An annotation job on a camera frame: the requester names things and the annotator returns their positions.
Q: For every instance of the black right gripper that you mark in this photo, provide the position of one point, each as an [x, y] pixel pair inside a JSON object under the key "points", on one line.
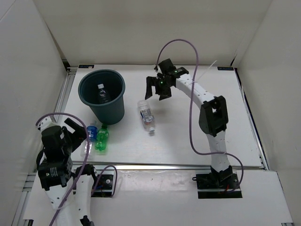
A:
{"points": [[151, 82]]}

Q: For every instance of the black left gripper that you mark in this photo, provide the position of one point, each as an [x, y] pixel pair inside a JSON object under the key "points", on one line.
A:
{"points": [[80, 133]]}

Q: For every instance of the green plastic soda bottle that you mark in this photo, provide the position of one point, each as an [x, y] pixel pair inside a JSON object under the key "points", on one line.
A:
{"points": [[102, 138]]}

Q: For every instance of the clear bottle orange blue label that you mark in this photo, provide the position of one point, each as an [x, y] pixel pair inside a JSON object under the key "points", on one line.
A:
{"points": [[146, 116]]}

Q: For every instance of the clear unlabelled plastic bottle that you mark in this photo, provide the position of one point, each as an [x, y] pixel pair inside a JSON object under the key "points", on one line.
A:
{"points": [[103, 95]]}

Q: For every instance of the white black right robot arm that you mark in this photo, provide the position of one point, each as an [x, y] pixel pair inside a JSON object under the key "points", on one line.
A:
{"points": [[213, 115]]}

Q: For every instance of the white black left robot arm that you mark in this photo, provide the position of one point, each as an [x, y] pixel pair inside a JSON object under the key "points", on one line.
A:
{"points": [[68, 191]]}

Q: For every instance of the dark teal plastic bin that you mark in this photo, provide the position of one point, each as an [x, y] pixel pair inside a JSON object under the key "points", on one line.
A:
{"points": [[109, 113]]}

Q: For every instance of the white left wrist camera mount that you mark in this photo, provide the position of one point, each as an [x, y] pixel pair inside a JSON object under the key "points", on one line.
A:
{"points": [[45, 124]]}

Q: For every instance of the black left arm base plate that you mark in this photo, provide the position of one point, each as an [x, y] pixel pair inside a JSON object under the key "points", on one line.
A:
{"points": [[104, 183]]}

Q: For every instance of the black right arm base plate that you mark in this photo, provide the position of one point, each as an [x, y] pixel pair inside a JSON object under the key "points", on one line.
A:
{"points": [[208, 188]]}

